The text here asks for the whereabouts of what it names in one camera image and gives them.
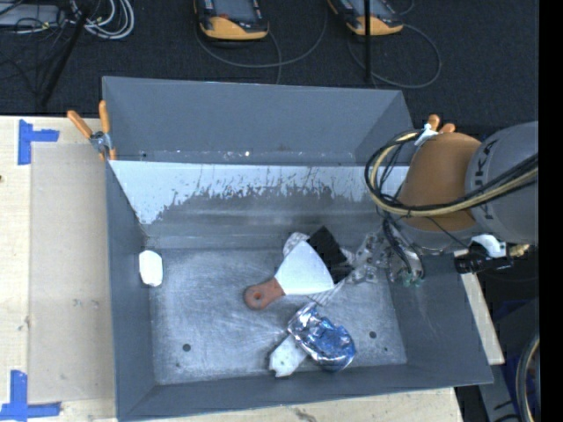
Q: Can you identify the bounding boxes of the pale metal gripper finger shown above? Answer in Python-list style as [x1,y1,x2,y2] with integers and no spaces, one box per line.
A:
[345,263,382,286]
[355,233,384,266]

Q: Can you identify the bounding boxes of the blue and silver crumpled packet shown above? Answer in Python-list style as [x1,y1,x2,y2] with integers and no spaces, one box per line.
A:
[286,302,357,373]

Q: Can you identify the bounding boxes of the white flat plastic piece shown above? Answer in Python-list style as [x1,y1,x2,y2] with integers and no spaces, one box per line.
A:
[267,333,310,378]

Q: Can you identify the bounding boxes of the grey metal bin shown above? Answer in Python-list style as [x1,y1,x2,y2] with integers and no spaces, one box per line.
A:
[100,76,496,422]

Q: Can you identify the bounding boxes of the white rounded lump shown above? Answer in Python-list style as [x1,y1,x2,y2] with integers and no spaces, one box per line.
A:
[138,249,165,288]

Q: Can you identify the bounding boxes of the pale wood flat board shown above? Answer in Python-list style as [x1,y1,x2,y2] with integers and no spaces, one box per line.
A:
[27,141,116,404]

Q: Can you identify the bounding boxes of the orange-handled white black brush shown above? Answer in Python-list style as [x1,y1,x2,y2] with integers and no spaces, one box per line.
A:
[242,225,355,312]

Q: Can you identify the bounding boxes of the black cylinder on white bracket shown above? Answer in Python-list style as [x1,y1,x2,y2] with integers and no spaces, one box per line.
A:
[454,233,530,276]

